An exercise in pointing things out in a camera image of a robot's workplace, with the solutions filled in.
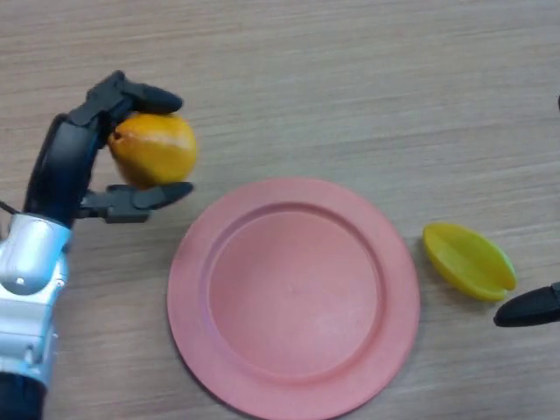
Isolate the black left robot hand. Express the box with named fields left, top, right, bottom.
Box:
left=22, top=70, right=195, bottom=228

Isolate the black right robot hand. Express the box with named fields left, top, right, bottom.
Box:
left=493, top=94, right=560, bottom=328

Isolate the yellow pear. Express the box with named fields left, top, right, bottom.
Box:
left=107, top=112, right=198, bottom=191

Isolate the pink round plate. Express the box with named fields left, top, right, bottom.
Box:
left=166, top=177, right=422, bottom=420

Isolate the yellow starfruit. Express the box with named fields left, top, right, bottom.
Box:
left=422, top=222, right=518, bottom=302

